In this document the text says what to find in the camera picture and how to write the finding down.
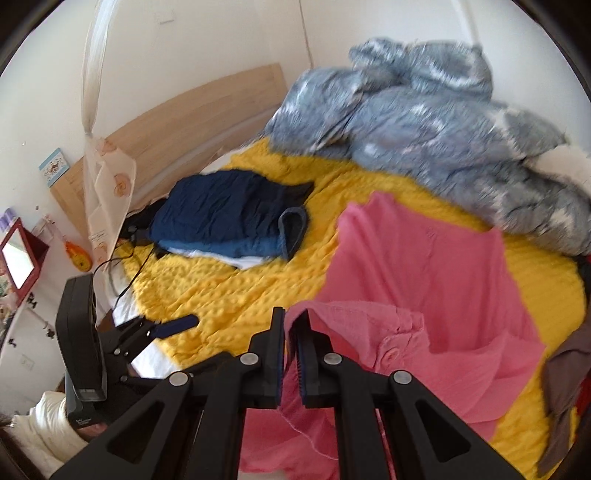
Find navy folded garment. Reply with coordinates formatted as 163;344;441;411
148;170;315;245

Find wooden headboard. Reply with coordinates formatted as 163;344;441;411
50;63;288;241

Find white folded garment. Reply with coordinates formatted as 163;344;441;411
168;247;273;271

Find black charger with cable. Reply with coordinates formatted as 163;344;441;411
92;203;167;305

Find blue picture card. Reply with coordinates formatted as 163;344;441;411
39;148;70;188

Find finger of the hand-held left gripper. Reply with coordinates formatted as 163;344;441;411
121;315;200;366
98;316;154;354

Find cream printed curtain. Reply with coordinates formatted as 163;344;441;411
82;134;138;266

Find red framed mirror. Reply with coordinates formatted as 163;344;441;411
0;219;50;291

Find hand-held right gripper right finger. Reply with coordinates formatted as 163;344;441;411
288;310;513;480

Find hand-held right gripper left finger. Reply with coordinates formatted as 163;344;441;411
48;306;287;480

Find blue jeans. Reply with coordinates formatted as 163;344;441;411
161;208;309;263

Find white bed sheet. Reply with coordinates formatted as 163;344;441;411
108;263;222;381

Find grey floral duvet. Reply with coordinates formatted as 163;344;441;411
264;37;591;257

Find brown garment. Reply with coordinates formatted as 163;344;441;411
538;318;591;478

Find yellow dotted blanket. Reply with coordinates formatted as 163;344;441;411
113;136;587;480

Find pink shirt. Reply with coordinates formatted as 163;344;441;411
240;191;548;480

